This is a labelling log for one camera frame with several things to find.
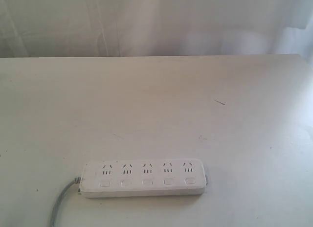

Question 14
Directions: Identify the white power strip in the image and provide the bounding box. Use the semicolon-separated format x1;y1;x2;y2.
79;159;207;198

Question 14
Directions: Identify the grey power cord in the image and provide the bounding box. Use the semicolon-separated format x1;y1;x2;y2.
49;177;81;227

